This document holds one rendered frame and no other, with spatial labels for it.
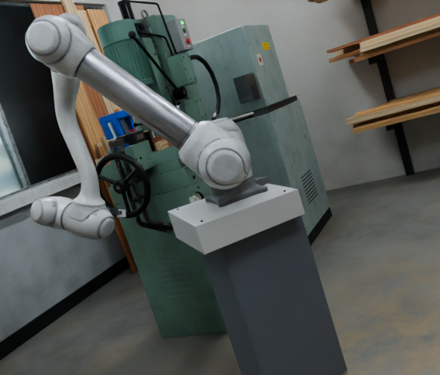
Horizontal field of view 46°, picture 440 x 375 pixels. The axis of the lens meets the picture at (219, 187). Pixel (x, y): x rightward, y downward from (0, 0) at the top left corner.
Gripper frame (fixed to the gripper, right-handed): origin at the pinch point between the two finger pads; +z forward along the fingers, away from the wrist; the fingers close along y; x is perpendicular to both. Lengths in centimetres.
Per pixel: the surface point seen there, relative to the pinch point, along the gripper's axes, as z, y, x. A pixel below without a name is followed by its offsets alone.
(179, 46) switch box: 51, -8, -84
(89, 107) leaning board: 127, 123, -105
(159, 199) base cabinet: 32.1, 2.4, -7.7
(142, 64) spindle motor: 26, -2, -70
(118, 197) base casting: 30.4, 24.5, -12.6
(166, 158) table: 26.3, -8.1, -23.9
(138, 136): 19.6, 0.4, -34.9
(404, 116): 222, -82, -60
